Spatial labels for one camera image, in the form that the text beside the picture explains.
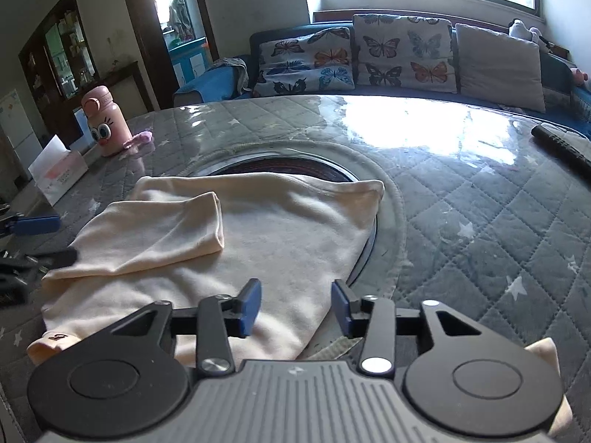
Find pink bottle strap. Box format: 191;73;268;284
122;130;154;150

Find plain beige pillow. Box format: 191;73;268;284
455;23;546;113

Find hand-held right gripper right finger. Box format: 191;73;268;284
331;279;483;377

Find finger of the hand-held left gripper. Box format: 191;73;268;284
0;247;78;272
0;212;62;240

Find dark wooden display cabinet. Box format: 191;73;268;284
18;0;100;107

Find butterfly print pillow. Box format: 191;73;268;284
252;28;356;97
352;14;458;94

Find dark wooden door frame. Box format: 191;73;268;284
116;0;220;111

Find blue sofa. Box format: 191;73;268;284
173;21;591;137

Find white plush toy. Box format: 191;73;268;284
508;18;552;54

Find white fridge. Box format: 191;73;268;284
0;89;33;169

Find cream knit garment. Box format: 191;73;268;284
26;172;574;438

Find blue cushion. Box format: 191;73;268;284
178;67;241;100

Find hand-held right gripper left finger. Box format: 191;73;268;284
108;278;263;378

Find white tissue pack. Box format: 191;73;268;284
28;135;89;207

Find grey crumpled cloth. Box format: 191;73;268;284
213;56;250;93

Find blue cabinet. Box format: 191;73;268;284
168;37;213;84

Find black remote control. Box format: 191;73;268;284
531;124;591;169

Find pink cartoon face bottle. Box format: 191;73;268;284
81;85;124;158

